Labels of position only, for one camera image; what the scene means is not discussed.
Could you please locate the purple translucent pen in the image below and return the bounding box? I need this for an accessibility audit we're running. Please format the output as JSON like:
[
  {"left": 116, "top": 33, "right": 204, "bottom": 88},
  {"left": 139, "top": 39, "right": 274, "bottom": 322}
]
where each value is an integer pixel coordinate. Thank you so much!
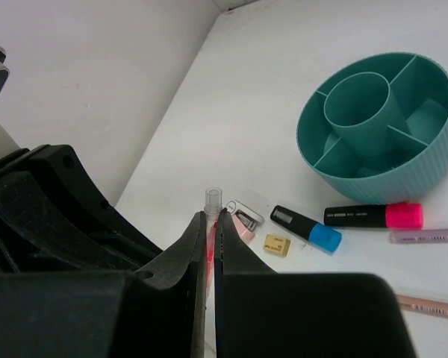
[{"left": 389, "top": 229, "right": 448, "bottom": 245}]

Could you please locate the brown translucent pen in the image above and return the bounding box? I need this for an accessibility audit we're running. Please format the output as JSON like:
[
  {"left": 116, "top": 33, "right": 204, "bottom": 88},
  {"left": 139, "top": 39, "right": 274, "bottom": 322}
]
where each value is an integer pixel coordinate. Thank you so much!
[{"left": 396, "top": 295, "right": 448, "bottom": 318}]

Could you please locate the teal round divided organizer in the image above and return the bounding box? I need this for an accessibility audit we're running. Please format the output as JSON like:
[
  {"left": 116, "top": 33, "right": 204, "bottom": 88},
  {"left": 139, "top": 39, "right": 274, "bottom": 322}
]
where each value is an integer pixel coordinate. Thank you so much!
[{"left": 296, "top": 52, "right": 448, "bottom": 204}]

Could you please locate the pink capped black highlighter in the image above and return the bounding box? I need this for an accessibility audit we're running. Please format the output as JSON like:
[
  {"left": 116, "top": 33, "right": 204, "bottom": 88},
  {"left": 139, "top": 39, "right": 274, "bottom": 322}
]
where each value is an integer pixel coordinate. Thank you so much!
[{"left": 323, "top": 202, "right": 423, "bottom": 229}]

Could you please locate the yellow eraser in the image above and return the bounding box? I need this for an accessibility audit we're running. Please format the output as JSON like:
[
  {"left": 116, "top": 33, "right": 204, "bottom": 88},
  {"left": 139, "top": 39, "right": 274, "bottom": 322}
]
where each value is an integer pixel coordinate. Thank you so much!
[{"left": 263, "top": 234, "right": 291, "bottom": 257}]

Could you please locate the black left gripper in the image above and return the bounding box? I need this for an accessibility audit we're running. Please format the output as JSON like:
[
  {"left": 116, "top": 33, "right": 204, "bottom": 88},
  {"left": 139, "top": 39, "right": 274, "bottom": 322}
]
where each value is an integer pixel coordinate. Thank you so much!
[{"left": 0, "top": 125, "right": 162, "bottom": 273}]

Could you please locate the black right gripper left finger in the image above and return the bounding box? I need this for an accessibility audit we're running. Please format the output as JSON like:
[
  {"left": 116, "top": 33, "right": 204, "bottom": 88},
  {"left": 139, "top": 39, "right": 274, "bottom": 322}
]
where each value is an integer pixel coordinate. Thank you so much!
[{"left": 0, "top": 212, "right": 207, "bottom": 357}]

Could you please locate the blue capped black highlighter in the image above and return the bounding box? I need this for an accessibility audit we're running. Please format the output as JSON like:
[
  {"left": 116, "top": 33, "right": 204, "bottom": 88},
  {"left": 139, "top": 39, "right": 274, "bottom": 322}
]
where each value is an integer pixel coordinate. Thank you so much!
[{"left": 270, "top": 205, "right": 342, "bottom": 254}]

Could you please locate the red translucent pen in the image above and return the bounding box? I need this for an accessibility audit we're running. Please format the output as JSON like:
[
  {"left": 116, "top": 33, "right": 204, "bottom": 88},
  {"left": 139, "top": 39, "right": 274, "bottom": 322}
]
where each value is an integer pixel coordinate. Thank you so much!
[{"left": 206, "top": 220, "right": 217, "bottom": 296}]

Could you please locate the pink white mini stapler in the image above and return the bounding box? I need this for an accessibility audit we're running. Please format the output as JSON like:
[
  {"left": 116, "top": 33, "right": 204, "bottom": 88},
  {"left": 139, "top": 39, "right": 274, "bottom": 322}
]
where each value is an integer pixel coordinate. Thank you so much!
[{"left": 225, "top": 200, "right": 264, "bottom": 244}]

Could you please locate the clear pen cap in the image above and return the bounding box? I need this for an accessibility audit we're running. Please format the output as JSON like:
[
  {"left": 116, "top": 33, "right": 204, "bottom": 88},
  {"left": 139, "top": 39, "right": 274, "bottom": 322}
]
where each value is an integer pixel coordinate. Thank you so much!
[{"left": 204, "top": 187, "right": 223, "bottom": 224}]

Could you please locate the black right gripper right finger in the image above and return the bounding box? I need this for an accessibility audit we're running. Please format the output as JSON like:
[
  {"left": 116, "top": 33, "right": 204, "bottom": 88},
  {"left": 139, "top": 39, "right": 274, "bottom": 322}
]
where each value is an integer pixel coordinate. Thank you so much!
[{"left": 214, "top": 211, "right": 416, "bottom": 357}]

